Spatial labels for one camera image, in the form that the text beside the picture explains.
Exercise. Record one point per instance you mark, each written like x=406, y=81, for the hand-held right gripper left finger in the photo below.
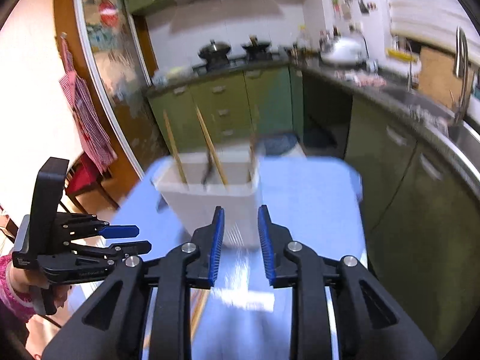
x=216, y=255

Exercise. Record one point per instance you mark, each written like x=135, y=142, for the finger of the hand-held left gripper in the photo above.
x=131, y=249
x=120, y=231

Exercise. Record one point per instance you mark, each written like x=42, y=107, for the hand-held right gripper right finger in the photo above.
x=267, y=255

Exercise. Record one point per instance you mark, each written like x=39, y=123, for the white plastic utensil container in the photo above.
x=187, y=210

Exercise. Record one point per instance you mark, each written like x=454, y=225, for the wooden chopstick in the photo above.
x=210, y=144
x=174, y=146
x=198, y=313

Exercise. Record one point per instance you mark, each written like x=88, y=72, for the pink sleeved left forearm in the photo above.
x=11, y=305

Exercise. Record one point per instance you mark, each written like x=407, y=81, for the person's left hand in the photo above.
x=20, y=279

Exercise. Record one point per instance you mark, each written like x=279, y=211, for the wooden chair with red cushion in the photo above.
x=86, y=180

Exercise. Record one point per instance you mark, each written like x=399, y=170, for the blue star tablecloth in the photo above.
x=307, y=195

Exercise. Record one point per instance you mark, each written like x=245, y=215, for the red checked apron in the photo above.
x=86, y=120

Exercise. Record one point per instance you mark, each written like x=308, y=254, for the green base cabinets with drawers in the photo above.
x=225, y=108

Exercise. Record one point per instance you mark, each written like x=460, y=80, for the dark built-in appliance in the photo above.
x=326, y=120

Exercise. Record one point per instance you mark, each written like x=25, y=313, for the frosted glass sliding door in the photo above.
x=120, y=82

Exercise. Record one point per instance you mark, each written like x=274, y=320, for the green base cabinets under sink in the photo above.
x=412, y=213

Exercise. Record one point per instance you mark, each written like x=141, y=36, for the black gas stove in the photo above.
x=236, y=63

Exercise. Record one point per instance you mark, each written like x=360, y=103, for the dark kitchen countertop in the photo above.
x=337, y=75

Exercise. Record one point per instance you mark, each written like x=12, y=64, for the patterned dish cloth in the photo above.
x=367, y=81

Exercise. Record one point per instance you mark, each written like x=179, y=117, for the black wok with lid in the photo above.
x=214, y=50

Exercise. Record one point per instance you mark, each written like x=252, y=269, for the oil bottle with yellow cap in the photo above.
x=303, y=41

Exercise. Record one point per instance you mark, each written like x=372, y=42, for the white rice cooker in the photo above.
x=343, y=50

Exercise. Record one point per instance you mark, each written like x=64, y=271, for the red round door sticker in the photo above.
x=108, y=14

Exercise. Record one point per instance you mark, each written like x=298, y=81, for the steel sink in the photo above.
x=431, y=108

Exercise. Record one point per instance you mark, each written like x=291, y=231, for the wooden cutting board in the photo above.
x=438, y=78

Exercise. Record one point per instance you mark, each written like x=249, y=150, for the hanging pink green tool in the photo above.
x=336, y=3

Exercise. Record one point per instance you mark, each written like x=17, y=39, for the tall steel kitchen faucet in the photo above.
x=465, y=82

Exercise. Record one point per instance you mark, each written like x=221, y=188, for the white window blind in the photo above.
x=427, y=3

